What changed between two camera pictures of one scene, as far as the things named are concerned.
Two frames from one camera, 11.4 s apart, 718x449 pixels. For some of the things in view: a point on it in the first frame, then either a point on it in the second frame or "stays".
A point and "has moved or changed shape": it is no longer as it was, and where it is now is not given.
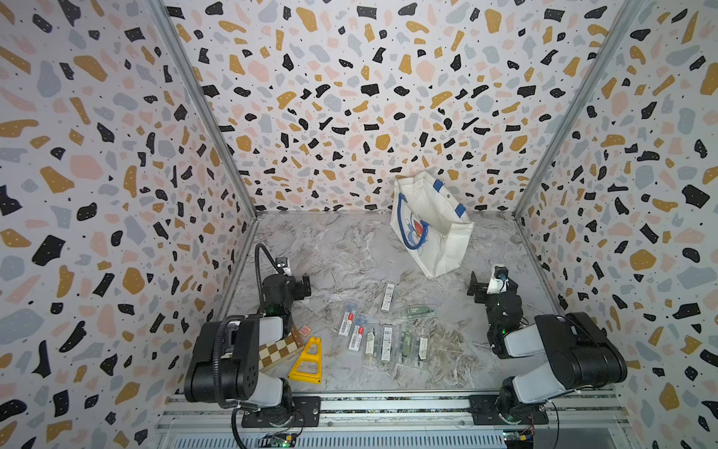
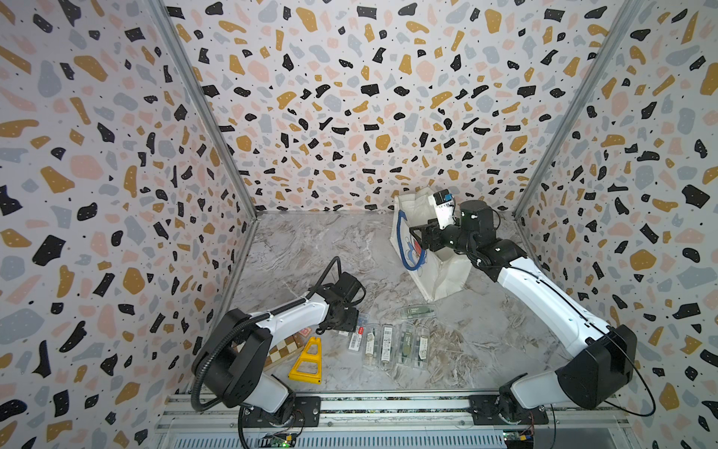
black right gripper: (475, 287) -> (429, 230)
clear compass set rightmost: (423, 347) stays
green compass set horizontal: (411, 311) stays
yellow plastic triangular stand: (308, 366) stays
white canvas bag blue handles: (431, 225) has moved or changed shape
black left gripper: (295, 288) -> (352, 321)
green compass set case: (407, 346) stays
